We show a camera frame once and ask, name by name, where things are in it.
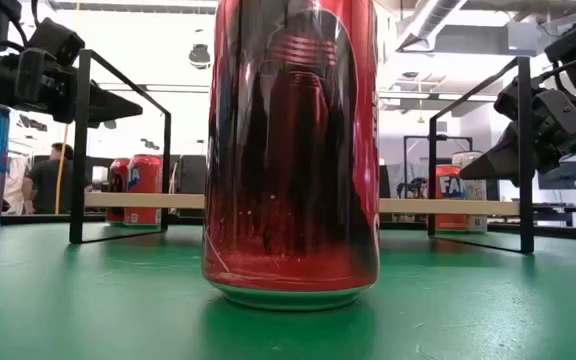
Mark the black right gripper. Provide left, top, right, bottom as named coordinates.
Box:
left=460, top=78, right=576, bottom=181

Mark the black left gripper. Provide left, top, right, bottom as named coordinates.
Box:
left=0, top=47, right=144, bottom=124

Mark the white Celsius can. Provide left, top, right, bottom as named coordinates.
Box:
left=451, top=150, right=489, bottom=234

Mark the red Fanta can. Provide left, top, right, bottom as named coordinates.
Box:
left=123, top=153, right=164, bottom=227
left=435, top=163, right=469, bottom=232

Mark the red Coca-Cola can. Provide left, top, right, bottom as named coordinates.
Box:
left=105, top=157, right=132, bottom=226

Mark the Star Wars Coca-Cola can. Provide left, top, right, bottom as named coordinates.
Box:
left=202, top=0, right=382, bottom=311

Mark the black monitor on arm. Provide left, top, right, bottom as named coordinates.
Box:
left=537, top=160, right=576, bottom=191

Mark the person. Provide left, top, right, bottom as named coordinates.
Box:
left=21, top=142, right=77, bottom=215

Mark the black ceiling dome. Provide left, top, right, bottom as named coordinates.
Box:
left=188, top=43, right=213, bottom=70

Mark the green table mat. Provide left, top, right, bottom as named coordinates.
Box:
left=0, top=222, right=576, bottom=360

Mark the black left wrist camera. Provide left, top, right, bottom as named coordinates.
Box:
left=26, top=17, right=87, bottom=67

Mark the wooden shelf black metal frame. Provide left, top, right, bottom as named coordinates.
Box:
left=69, top=48, right=535, bottom=255

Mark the silver ceiling duct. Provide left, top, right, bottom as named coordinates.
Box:
left=396, top=0, right=469, bottom=51

